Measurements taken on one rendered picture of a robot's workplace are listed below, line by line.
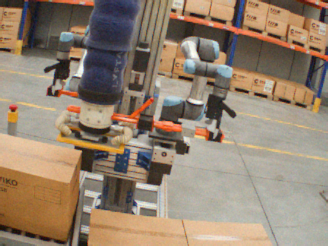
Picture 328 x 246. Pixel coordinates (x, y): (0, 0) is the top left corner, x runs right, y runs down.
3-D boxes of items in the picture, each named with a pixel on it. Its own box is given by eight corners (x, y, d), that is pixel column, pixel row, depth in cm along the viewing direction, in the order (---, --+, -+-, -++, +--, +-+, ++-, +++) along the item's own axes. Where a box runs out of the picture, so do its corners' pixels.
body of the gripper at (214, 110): (203, 114, 191) (208, 91, 187) (219, 117, 191) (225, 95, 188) (205, 118, 184) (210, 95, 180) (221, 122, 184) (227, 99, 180)
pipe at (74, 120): (57, 132, 175) (58, 121, 173) (68, 116, 198) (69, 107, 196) (124, 146, 177) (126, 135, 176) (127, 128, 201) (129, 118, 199)
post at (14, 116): (9, 227, 260) (7, 112, 228) (11, 222, 266) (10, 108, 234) (17, 228, 261) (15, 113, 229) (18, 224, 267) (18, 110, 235)
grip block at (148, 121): (135, 129, 183) (137, 118, 181) (136, 122, 192) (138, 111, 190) (152, 132, 184) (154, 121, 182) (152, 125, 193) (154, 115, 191)
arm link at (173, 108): (159, 112, 245) (163, 92, 241) (179, 116, 247) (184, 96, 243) (160, 118, 234) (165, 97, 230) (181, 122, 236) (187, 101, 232)
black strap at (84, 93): (72, 97, 170) (74, 88, 169) (82, 86, 192) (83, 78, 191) (118, 105, 172) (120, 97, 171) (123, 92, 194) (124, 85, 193)
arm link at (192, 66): (179, 31, 223) (188, 58, 181) (196, 34, 225) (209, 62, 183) (175, 47, 229) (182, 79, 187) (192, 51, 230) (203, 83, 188)
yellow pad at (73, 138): (56, 140, 174) (56, 131, 172) (60, 134, 183) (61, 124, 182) (123, 154, 177) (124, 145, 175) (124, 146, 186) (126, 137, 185)
